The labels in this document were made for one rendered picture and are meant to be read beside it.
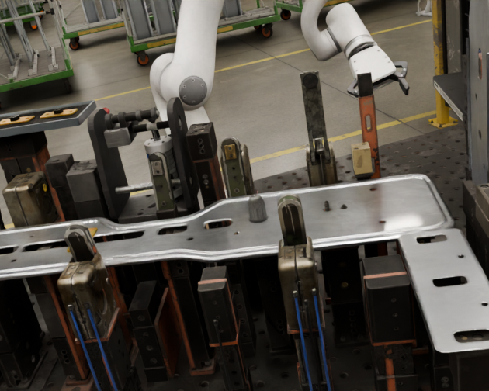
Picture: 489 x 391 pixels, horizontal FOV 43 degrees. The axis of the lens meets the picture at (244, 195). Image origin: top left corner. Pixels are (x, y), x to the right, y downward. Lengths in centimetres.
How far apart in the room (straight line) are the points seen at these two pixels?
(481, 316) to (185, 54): 95
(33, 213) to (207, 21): 61
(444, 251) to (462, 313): 15
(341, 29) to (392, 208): 75
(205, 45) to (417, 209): 69
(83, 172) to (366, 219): 60
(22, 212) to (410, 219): 79
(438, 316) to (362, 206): 34
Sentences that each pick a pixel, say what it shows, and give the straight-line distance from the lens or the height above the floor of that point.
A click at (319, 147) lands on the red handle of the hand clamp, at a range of 122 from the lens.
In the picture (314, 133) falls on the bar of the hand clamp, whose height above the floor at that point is 110.
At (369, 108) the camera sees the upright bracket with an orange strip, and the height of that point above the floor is 113.
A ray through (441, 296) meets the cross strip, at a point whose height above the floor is 100.
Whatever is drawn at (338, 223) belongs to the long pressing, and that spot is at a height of 100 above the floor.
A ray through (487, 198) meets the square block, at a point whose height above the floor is 106.
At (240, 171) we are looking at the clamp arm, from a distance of 125.
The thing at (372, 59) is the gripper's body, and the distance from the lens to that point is 168.
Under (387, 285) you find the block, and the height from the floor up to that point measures 98.
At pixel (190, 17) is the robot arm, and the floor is 130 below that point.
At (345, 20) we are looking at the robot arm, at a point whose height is 120.
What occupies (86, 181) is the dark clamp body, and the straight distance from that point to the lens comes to 134.
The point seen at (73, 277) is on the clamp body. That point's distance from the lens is 100.
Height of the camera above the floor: 151
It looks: 24 degrees down
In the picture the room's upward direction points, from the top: 11 degrees counter-clockwise
